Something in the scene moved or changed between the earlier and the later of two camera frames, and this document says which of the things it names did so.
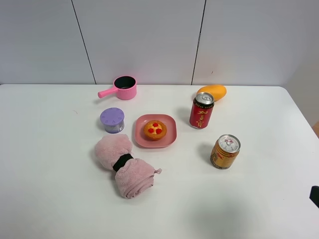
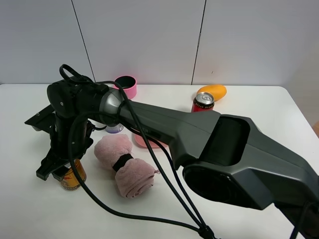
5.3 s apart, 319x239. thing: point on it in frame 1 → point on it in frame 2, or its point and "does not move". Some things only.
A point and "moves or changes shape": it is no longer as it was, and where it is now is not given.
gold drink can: x=225 y=152 moves or changes shape
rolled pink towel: x=134 y=177 does not move
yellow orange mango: x=218 y=91 does not move
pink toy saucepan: x=125 y=88 does not move
